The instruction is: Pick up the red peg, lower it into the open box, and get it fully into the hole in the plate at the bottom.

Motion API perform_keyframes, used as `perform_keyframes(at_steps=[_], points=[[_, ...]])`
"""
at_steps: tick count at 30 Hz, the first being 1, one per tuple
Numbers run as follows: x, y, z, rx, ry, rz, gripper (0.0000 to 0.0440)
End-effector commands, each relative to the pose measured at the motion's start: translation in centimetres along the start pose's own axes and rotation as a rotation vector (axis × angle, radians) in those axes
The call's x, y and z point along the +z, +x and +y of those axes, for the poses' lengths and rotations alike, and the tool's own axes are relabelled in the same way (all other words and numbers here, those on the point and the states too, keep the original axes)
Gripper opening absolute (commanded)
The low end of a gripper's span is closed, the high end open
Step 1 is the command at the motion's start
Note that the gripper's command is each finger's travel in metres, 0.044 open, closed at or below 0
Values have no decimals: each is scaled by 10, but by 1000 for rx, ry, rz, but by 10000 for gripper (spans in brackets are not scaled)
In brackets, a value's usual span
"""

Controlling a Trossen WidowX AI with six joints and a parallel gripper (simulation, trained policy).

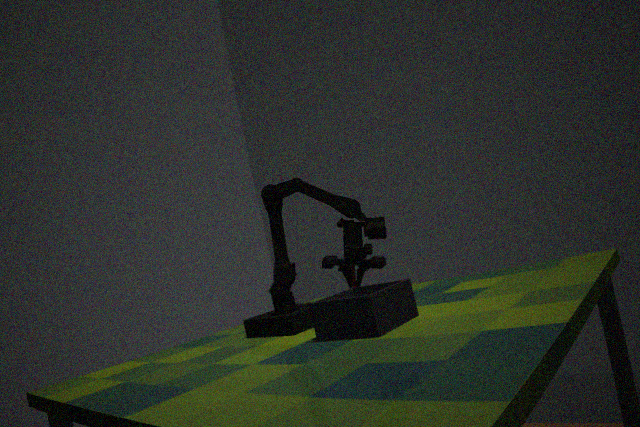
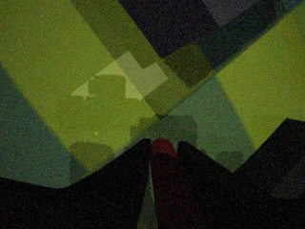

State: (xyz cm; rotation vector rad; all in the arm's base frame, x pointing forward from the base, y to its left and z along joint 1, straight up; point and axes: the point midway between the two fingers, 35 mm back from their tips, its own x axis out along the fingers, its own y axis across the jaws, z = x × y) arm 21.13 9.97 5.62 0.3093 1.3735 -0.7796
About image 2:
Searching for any dark red peg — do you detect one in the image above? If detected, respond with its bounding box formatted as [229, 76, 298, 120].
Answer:
[150, 138, 207, 229]

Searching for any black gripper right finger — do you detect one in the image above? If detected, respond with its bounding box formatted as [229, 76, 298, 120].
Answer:
[178, 141, 305, 229]

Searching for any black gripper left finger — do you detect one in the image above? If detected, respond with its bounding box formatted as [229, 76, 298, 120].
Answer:
[0, 138, 152, 229]

